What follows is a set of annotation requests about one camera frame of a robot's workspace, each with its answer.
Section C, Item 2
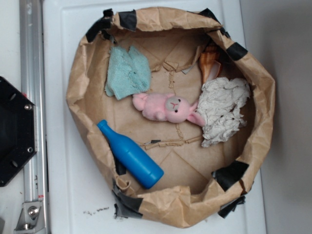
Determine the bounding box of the metal corner bracket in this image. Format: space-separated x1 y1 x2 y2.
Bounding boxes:
14 201 47 234

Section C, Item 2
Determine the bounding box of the orange conch seashell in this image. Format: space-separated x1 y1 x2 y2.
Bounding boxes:
199 43 222 84

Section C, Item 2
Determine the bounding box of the pink plush bunny toy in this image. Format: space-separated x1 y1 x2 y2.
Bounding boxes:
132 93 206 127

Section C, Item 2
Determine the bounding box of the blue plastic bottle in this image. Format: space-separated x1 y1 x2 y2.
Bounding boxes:
97 120 164 189

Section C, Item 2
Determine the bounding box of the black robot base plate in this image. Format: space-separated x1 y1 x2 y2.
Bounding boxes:
0 77 37 187

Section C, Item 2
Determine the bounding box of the light blue terry cloth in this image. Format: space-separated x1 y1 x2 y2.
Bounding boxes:
104 46 151 100

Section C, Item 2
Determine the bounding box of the brown paper bag bin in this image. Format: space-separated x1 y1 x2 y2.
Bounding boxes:
66 7 275 228

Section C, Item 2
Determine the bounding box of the aluminium extrusion rail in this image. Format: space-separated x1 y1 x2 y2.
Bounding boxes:
19 0 51 234

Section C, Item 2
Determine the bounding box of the crumpled white paper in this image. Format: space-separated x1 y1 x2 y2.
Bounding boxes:
197 77 251 148

